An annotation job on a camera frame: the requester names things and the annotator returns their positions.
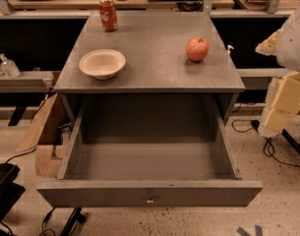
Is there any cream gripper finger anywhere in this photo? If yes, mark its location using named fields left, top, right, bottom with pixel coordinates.
left=255, top=30, right=279, bottom=56
left=258, top=72, right=300, bottom=138

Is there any red apple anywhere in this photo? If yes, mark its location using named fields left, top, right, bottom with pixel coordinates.
left=186, top=37, right=210, bottom=62

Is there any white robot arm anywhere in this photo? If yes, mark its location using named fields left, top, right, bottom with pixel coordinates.
left=255, top=5, right=300, bottom=138

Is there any open grey top drawer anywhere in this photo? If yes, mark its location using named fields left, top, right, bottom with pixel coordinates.
left=37, top=94, right=263, bottom=207

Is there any small white pump dispenser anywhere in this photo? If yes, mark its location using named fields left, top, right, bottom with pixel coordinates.
left=227, top=44, right=234, bottom=54

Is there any grey cabinet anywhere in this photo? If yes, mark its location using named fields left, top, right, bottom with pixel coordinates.
left=55, top=10, right=245, bottom=119

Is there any white paper bowl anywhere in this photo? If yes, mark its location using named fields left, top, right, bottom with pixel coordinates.
left=79, top=49, right=126, bottom=80

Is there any red soda can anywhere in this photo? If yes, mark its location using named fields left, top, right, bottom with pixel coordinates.
left=99, top=0, right=117, bottom=31

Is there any cardboard box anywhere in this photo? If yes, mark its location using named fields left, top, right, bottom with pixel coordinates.
left=16, top=94, right=71, bottom=178

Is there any clear sanitizer bottle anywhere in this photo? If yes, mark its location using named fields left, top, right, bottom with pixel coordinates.
left=0, top=54, right=21, bottom=78

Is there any black bin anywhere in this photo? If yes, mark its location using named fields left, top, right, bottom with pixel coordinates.
left=0, top=163, right=26, bottom=236

